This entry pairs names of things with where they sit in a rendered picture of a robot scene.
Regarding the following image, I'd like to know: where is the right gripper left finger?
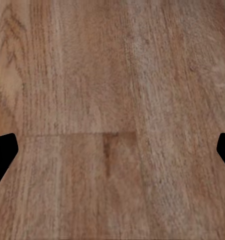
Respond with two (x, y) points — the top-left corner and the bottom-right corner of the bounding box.
(0, 133), (19, 181)

